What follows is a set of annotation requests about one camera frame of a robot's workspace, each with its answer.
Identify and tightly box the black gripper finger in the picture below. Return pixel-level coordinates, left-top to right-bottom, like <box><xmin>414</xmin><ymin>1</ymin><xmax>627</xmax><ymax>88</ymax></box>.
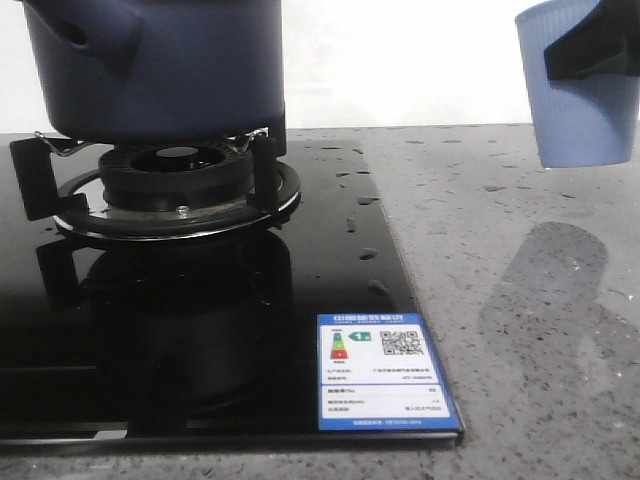
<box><xmin>544</xmin><ymin>0</ymin><xmax>639</xmax><ymax>81</ymax></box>

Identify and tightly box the light blue ribbed cup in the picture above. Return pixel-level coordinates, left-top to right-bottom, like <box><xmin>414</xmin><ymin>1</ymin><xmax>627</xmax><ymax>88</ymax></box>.
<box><xmin>515</xmin><ymin>1</ymin><xmax>639</xmax><ymax>168</ymax></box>

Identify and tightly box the dark blue cooking pot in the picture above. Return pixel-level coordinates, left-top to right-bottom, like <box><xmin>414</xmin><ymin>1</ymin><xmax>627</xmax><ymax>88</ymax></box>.
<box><xmin>23</xmin><ymin>1</ymin><xmax>285</xmax><ymax>144</ymax></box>

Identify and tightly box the black pot support grate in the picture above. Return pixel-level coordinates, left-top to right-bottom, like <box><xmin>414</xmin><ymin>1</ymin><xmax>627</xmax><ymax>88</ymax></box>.
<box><xmin>9</xmin><ymin>117</ymin><xmax>300</xmax><ymax>243</ymax></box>

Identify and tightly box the blue energy label sticker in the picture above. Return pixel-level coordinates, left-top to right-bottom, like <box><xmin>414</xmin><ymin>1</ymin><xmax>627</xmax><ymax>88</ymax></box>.
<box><xmin>317</xmin><ymin>313</ymin><xmax>463</xmax><ymax>434</ymax></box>

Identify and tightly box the black gas burner head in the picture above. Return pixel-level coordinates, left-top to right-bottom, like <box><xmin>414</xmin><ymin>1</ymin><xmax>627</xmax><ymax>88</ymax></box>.
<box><xmin>99</xmin><ymin>141</ymin><xmax>254</xmax><ymax>212</ymax></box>

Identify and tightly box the black glass gas stove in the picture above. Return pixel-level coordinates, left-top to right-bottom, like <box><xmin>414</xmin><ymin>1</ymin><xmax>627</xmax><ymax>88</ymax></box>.
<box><xmin>1</xmin><ymin>141</ymin><xmax>464</xmax><ymax>454</ymax></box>

